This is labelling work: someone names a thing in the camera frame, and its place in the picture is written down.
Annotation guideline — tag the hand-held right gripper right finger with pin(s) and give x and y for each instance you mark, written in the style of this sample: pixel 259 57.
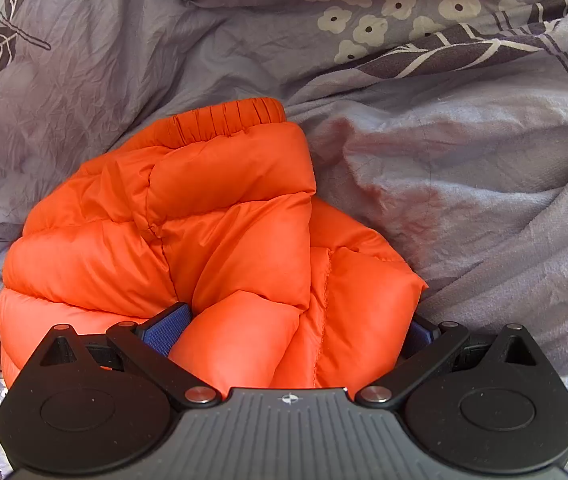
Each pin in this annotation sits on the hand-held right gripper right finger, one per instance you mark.
pixel 420 331

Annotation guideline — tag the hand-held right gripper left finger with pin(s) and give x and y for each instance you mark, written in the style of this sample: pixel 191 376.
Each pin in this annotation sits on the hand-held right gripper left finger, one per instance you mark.
pixel 168 331

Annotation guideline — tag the orange puffer jacket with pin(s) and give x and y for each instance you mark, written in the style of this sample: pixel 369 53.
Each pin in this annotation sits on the orange puffer jacket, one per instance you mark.
pixel 213 220

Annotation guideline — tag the lavender floral duvet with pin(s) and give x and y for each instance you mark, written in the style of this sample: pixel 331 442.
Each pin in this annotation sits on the lavender floral duvet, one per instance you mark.
pixel 113 60

